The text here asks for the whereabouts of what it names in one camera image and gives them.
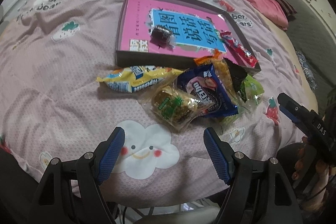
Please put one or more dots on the pink book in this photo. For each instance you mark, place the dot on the pink book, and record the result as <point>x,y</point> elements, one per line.
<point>139,16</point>

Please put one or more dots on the dark striped pillow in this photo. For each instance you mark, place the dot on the dark striped pillow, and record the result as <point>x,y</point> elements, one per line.
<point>284,3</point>

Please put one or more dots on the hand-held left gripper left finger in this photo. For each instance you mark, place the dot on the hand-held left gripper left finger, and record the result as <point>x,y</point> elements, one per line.
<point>113,150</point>

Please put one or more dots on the person's right hand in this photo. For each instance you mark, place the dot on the person's right hand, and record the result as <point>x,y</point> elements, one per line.
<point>320,179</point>

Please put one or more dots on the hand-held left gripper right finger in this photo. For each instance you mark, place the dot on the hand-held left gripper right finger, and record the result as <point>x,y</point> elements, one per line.
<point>215,153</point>

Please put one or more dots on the patterned grey cloth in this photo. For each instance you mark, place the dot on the patterned grey cloth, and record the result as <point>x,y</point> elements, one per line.
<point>305,69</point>

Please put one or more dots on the dark cardboard box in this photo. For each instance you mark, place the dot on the dark cardboard box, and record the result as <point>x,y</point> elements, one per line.
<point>147,61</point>

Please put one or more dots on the grey padded headboard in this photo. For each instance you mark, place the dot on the grey padded headboard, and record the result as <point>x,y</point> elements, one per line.
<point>309,22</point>

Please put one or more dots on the yellow snack packet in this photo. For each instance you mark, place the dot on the yellow snack packet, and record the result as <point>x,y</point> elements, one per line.
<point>131,79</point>

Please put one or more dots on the blue cookie packet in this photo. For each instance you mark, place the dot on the blue cookie packet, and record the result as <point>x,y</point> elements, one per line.
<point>207,87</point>

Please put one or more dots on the lilac printed blanket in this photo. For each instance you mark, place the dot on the lilac printed blanket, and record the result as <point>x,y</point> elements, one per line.
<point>65,69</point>

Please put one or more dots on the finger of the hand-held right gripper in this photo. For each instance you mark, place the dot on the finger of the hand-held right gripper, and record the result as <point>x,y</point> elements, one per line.
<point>292,116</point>
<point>291,104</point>

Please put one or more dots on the small dark round snack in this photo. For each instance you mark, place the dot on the small dark round snack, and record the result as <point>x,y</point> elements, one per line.
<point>161,35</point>

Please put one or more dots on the black snack packet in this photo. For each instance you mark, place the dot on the black snack packet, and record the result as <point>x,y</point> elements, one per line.
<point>236,77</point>

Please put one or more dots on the light green snack packet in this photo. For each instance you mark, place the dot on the light green snack packet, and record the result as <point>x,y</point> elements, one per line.
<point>253,87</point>

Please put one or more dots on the orange biscuit packet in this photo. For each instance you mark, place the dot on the orange biscuit packet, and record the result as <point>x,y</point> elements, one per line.
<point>220,66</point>

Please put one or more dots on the red snack stick packet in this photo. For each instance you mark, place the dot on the red snack stick packet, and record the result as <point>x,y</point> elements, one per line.
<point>240,52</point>

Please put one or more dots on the gold green pastry packet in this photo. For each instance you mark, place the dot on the gold green pastry packet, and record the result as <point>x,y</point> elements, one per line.
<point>170,106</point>

